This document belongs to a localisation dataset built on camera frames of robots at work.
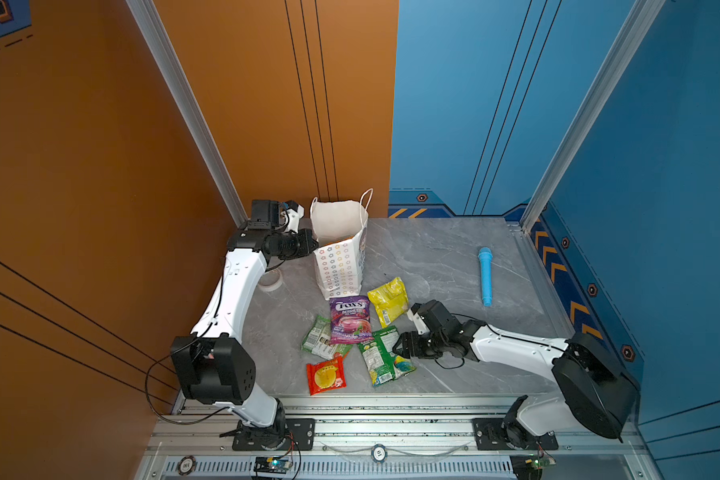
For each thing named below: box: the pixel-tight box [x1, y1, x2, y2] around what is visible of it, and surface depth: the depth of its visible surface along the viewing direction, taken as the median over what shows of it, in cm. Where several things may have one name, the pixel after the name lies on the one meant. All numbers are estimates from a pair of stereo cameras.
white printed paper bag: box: [310, 188, 374, 301], surface depth 92 cm
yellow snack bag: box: [367, 277, 409, 329], surface depth 93 cm
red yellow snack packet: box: [306, 352, 347, 396], surface depth 84 cm
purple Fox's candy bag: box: [329, 295, 374, 345], surface depth 92 cm
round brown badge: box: [177, 455, 197, 476], surface depth 71 cm
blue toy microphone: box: [478, 247, 494, 307], surface depth 104 cm
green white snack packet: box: [301, 315, 353, 361], surface depth 89 cm
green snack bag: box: [358, 325, 417, 387], surface depth 84 cm
